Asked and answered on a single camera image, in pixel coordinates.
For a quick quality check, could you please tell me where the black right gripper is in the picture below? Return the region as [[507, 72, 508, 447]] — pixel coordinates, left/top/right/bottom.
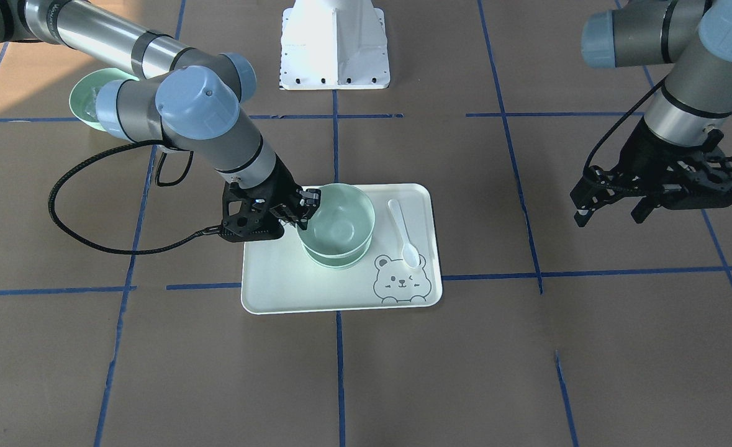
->
[[219, 163, 322, 243]]

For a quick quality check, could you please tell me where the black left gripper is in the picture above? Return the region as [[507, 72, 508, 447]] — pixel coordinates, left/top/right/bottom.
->
[[570, 120, 732, 227]]

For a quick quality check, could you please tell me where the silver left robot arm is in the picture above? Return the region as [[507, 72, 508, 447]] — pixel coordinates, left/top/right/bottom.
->
[[570, 1, 732, 227]]

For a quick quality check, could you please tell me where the green bowl on tray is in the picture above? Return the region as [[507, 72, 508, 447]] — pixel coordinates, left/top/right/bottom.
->
[[299, 231, 373, 269]]

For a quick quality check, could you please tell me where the white plastic spoon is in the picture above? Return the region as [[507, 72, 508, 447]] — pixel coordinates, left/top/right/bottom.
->
[[387, 199, 422, 269]]

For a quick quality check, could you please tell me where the cream bear tray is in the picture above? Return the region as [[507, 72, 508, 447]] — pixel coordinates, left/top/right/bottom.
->
[[241, 183, 443, 314]]

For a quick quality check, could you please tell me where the green bowl with ice cubes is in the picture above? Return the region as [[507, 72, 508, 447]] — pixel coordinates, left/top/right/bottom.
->
[[70, 68, 138, 131]]

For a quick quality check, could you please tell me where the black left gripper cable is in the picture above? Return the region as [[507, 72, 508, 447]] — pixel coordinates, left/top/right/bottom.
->
[[583, 78, 667, 178]]

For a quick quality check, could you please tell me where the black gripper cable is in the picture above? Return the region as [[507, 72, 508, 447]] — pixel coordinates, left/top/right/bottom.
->
[[583, 78, 667, 178], [48, 142, 227, 256]]

